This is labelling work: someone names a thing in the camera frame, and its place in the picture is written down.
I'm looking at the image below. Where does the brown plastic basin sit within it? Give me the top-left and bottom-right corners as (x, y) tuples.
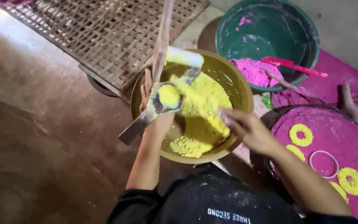
(130, 49), (255, 164)

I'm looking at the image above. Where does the yellow dough lump on scraper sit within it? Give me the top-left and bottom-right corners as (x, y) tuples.
(157, 84), (181, 110)

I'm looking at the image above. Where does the yellow dough ring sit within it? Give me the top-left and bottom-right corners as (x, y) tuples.
(289, 123), (314, 147)
(337, 167), (358, 196)
(285, 144), (306, 163)
(328, 181), (350, 205)

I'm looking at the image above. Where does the metal scraper blade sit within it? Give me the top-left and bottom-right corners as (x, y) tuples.
(118, 68), (203, 146)

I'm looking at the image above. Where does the metal ring mould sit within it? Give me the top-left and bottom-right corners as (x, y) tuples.
(308, 151), (340, 179)

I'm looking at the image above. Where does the thin wooden stick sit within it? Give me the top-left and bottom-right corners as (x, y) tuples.
(264, 70), (300, 93)

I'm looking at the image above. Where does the white roller with yellow dough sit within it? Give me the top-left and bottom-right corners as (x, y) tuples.
(165, 46), (204, 69)

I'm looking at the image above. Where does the person's right hand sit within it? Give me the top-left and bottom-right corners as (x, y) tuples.
(219, 107), (274, 155)

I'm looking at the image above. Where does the person's black shirt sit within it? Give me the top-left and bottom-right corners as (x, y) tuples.
(107, 164), (358, 224)

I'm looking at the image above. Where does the person's left hand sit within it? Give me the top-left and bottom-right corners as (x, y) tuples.
(139, 68), (176, 135)

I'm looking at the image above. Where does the green plastic basin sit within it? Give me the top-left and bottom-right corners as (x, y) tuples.
(215, 0), (321, 93)

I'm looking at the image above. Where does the woven bamboo tray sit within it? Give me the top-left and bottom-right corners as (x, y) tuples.
(0, 0), (210, 94)

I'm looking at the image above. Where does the yellow dough mass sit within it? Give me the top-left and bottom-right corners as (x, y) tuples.
(169, 72), (233, 158)

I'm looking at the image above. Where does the magenta dough sheet pile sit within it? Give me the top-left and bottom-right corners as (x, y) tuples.
(271, 49), (358, 130)

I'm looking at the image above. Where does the round pan with magenta sheet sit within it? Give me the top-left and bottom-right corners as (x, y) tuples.
(264, 104), (358, 224)

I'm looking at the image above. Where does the red plastic spatula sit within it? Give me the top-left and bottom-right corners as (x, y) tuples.
(261, 56), (329, 78)

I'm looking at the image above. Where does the pink dough mass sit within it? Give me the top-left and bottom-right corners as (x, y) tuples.
(230, 58), (284, 88)

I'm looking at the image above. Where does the dark round stand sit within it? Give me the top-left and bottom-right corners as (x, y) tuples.
(87, 74), (119, 98)

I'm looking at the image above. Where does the brown wooden handle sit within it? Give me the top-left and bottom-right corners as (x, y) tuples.
(337, 83), (358, 125)

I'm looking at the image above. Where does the long wooden stick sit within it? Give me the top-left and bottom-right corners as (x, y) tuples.
(152, 0), (175, 85)

